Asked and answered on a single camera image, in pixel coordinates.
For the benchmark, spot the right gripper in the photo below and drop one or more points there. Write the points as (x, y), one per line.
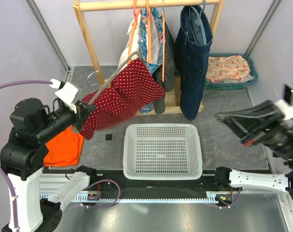
(252, 124)

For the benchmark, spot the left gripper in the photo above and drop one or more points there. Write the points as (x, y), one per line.
(82, 109)

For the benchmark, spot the red polka dot skirt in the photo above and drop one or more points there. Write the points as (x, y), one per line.
(132, 89)

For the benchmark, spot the white blouse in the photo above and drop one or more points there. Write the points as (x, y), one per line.
(124, 54)

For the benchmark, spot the blue floral skirt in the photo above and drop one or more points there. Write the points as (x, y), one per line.
(156, 39)

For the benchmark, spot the orange hanger of blouse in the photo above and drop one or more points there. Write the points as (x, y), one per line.
(134, 42)

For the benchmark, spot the orange hanger of floral skirt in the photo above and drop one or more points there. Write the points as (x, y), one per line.
(149, 54)

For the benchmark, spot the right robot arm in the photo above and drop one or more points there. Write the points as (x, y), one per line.
(282, 147)

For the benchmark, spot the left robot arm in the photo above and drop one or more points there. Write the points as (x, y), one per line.
(22, 161)

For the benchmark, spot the blue-grey hanger of denim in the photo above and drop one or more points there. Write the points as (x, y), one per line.
(199, 24)

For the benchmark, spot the orange hanger of grey garment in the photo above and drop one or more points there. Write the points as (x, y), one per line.
(163, 42)

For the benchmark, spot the black square floor marker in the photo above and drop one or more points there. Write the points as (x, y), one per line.
(108, 137)

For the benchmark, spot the orange cloth on floor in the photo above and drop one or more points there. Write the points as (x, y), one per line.
(64, 150)

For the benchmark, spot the green laundry tub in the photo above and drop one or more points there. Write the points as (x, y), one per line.
(234, 86)

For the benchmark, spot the pink patterned clothes in tub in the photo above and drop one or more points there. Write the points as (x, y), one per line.
(228, 70)

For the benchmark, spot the white plastic laundry basket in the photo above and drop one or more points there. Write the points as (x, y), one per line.
(162, 151)

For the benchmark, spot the grey dotted garment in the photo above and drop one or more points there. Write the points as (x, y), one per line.
(169, 64)

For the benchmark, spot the wooden clothes rack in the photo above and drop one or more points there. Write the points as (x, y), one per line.
(81, 8)

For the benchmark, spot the dark denim garment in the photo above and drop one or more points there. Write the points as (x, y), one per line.
(191, 60)

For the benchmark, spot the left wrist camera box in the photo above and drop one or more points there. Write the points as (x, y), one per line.
(69, 94)

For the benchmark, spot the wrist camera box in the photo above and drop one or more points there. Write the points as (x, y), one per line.
(290, 101)
(69, 94)

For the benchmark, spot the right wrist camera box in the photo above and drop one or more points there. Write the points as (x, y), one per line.
(290, 101)

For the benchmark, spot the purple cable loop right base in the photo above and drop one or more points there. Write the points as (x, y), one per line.
(228, 201)

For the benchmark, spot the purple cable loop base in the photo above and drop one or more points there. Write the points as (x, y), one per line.
(102, 194)
(228, 201)

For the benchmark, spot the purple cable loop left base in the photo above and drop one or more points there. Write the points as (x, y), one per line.
(102, 194)

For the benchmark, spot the slotted cable duct rail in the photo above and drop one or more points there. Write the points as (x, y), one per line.
(146, 199)

